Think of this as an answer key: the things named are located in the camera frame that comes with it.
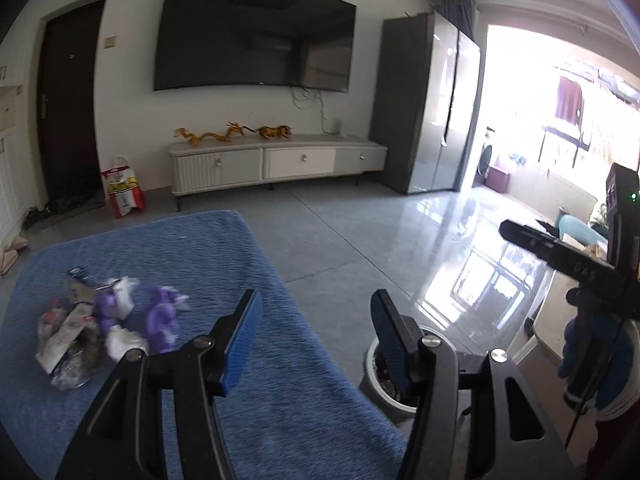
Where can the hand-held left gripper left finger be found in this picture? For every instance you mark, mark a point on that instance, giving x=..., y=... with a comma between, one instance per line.
x=245, y=340

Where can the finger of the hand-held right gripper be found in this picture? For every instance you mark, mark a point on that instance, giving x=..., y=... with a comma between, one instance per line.
x=525, y=235

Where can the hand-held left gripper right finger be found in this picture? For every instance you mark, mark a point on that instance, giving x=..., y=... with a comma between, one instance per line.
x=391, y=347

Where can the white round trash bin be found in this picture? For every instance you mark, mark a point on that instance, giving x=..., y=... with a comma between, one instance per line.
x=371, y=365

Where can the large purple plastic wrapper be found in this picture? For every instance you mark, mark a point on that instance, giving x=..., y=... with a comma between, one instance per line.
x=162, y=317

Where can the white tissue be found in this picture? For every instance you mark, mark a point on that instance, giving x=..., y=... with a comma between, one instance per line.
x=125, y=342

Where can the white wrapper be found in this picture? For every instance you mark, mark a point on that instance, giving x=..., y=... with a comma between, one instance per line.
x=122, y=290

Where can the small purple plastic wrapper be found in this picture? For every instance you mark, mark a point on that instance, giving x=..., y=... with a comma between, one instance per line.
x=107, y=305

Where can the clear plastic wrapper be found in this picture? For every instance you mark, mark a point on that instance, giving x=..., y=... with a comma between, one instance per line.
x=70, y=375

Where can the blue and white small packet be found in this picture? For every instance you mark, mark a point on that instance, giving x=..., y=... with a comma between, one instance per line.
x=77, y=275

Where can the white printed snack packet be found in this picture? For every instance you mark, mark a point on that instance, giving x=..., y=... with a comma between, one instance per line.
x=62, y=335

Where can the person's right hand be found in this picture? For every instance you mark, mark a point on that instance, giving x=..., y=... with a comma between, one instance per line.
x=620, y=360

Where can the teal chair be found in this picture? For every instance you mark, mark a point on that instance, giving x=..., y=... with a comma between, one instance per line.
x=575, y=225

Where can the blue fluffy mat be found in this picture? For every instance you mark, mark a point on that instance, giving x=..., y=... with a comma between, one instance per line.
x=280, y=385

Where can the purple storage box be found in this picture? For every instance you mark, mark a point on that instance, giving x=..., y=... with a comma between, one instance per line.
x=499, y=177

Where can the washing machine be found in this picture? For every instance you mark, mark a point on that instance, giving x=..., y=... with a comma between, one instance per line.
x=487, y=160

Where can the hanging purple garment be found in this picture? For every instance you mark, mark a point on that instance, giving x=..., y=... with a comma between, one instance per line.
x=570, y=100

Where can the grey refrigerator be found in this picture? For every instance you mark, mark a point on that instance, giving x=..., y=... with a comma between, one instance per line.
x=425, y=110

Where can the white television cabinet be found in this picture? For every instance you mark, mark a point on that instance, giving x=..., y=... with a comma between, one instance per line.
x=280, y=162

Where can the red and white paper bag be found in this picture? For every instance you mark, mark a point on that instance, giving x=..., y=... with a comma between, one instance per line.
x=122, y=190

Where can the golden dragon figurine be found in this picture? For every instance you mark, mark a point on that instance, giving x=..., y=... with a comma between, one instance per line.
x=215, y=136

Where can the golden tiger figurine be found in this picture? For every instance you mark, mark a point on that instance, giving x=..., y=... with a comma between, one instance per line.
x=274, y=132

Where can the blue grey curtain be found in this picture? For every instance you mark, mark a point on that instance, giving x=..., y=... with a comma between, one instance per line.
x=460, y=12

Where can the black shoes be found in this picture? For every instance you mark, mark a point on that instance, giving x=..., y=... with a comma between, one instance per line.
x=35, y=216

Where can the beige slippers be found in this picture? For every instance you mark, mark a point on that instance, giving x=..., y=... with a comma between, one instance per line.
x=12, y=255

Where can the white shoe cabinet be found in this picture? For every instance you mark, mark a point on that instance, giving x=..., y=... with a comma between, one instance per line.
x=7, y=185

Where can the dark brown entrance door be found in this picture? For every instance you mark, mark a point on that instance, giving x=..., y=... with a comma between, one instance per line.
x=70, y=110

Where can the black wall television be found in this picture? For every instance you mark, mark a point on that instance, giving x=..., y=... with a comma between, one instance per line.
x=255, y=35

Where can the wall switch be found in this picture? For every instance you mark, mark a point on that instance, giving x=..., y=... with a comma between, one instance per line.
x=110, y=42

